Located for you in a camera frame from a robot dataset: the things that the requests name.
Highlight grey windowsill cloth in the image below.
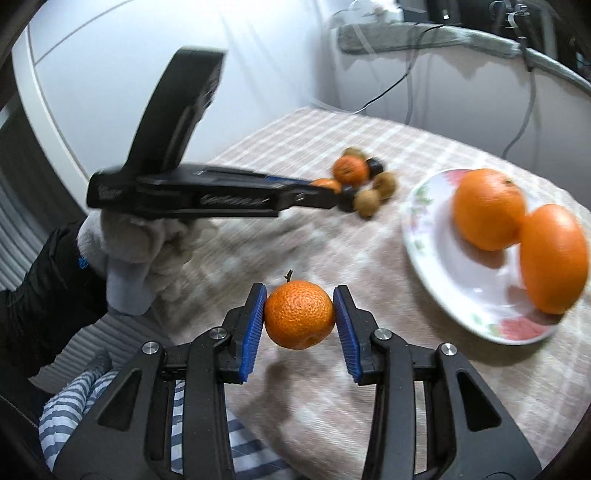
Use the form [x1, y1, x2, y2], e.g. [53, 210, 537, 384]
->
[337, 23, 590, 95]

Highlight brown kiwi right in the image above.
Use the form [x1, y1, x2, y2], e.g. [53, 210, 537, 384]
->
[373, 171, 398, 201]

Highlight left gloved hand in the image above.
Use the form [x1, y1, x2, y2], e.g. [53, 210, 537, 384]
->
[77, 210, 217, 316]

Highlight striped trousers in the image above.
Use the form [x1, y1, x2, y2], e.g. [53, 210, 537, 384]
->
[38, 363, 301, 479]

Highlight green-brown fruit back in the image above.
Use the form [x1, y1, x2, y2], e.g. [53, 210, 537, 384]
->
[342, 147, 368, 161]

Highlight small mandarin with stem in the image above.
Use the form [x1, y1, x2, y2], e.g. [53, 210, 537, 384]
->
[264, 279, 335, 350]

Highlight large orange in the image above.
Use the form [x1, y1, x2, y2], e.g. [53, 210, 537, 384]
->
[452, 169, 527, 252]
[520, 204, 589, 315]

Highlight brown kiwi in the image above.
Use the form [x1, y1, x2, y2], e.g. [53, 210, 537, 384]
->
[373, 171, 398, 201]
[353, 189, 381, 218]

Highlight medium orange mandarin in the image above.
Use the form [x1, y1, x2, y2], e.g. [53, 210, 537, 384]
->
[332, 155, 370, 188]

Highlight left forearm black sleeve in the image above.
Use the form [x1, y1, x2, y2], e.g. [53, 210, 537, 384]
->
[1, 221, 107, 378]

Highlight floral white plate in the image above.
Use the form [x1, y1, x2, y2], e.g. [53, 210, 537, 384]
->
[402, 169, 561, 346]

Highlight pink plaid tablecloth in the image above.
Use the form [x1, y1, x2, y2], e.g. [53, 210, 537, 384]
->
[153, 109, 590, 479]

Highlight black cable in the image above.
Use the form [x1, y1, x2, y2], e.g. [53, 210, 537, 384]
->
[352, 22, 447, 115]

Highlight dark plum back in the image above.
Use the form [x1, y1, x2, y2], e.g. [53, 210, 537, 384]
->
[366, 157, 385, 180]

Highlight dark plum front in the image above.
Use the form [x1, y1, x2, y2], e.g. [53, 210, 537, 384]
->
[337, 185, 358, 213]

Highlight large orange left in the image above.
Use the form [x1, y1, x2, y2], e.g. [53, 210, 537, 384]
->
[452, 169, 527, 252]

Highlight large orange right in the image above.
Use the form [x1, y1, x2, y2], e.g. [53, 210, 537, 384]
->
[520, 204, 589, 315]

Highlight brown kiwi front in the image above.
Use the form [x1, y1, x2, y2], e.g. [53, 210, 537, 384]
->
[353, 189, 381, 218]

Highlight dark plum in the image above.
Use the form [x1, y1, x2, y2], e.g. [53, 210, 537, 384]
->
[337, 185, 358, 213]
[366, 157, 385, 180]

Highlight tiny orange mandarin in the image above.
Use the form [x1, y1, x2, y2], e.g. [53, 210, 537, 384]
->
[311, 178, 342, 194]

